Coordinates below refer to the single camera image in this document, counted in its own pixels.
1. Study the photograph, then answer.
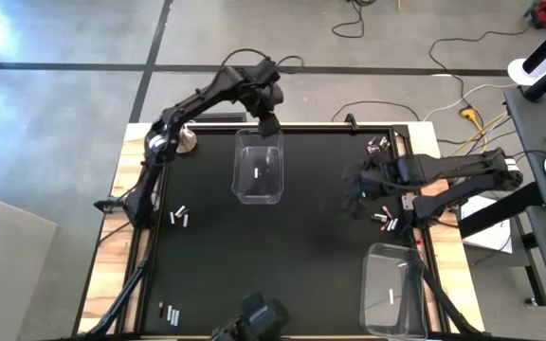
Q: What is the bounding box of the black desk support frame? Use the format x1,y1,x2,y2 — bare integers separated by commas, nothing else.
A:
457,182,546,308

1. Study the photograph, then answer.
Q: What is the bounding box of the clear plastic bin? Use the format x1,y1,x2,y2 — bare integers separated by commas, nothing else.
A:
230,128,285,206
358,242,429,340

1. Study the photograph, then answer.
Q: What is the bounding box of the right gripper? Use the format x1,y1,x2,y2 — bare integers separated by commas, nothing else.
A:
346,188,372,222

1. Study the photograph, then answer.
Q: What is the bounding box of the long black floor cable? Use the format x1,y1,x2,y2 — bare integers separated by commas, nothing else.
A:
428,28,534,113

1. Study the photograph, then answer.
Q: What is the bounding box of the white flat box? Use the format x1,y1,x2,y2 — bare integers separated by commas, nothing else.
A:
459,193,514,256

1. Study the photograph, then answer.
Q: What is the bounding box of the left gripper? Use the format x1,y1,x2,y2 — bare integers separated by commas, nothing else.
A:
256,104,283,139

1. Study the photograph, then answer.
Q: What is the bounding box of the white floor cable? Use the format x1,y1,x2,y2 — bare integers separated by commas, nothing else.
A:
422,82,519,122

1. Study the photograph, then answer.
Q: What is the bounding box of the yellow cable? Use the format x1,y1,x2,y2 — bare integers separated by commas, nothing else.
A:
450,112,511,157

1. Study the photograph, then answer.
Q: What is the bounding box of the grey flat panel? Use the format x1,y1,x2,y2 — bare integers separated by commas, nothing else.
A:
0,188,60,341

